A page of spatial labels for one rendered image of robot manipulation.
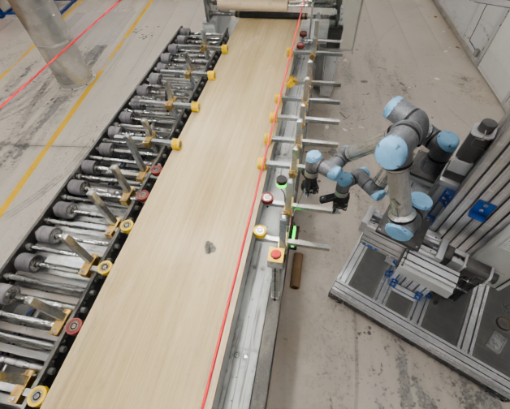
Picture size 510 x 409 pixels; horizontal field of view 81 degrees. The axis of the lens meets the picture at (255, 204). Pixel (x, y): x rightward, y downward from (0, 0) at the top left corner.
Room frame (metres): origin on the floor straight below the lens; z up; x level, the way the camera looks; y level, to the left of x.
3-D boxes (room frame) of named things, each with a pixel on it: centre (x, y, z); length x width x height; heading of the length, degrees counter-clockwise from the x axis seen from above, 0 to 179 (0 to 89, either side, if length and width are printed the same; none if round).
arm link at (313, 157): (1.08, -0.32, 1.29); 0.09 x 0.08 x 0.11; 45
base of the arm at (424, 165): (1.19, -1.09, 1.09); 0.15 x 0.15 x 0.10
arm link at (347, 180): (1.06, -0.51, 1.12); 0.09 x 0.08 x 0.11; 116
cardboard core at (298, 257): (1.03, -0.30, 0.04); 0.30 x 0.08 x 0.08; 165
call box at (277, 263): (0.60, -0.07, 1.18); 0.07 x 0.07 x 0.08; 75
